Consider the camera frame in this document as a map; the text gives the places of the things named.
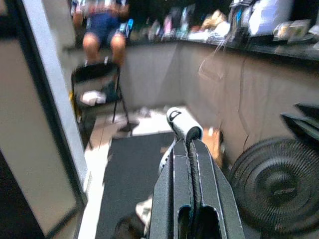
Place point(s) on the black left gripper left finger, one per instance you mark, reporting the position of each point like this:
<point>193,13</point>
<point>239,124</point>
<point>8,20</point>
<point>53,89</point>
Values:
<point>169,194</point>

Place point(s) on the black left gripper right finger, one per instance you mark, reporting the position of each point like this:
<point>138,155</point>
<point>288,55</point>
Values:
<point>214,194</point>

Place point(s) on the white sock with black print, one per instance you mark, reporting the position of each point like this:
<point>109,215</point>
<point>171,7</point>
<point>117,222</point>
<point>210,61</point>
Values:
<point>181,122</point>

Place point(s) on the white crumpled cloth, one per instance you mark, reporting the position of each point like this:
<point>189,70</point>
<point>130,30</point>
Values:
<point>144,211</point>

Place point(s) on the black floor mat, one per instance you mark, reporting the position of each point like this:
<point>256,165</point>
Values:
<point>129,179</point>

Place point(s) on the brown cardboard box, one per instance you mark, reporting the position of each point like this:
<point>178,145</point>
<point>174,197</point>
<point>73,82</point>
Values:
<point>212,144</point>

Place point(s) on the black round floor fan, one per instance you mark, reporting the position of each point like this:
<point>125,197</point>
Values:
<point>276,189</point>

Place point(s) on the dark cloth on chair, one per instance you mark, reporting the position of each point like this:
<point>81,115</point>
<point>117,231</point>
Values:
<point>110,90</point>

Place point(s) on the white cloth on chair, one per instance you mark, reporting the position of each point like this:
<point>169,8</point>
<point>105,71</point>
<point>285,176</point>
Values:
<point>92,97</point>

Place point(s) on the black folding chair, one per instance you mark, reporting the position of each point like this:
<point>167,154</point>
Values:
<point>96,82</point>

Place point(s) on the white framed door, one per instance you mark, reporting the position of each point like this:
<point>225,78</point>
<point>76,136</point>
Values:
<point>42,119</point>

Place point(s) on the beige crumpled bag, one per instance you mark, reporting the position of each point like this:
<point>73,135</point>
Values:
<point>214,19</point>

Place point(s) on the seated person in blue shorts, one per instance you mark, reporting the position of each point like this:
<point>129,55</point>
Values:
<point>103,30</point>

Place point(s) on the white plastic bag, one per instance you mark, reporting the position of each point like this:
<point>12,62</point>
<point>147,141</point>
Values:
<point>269,15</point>

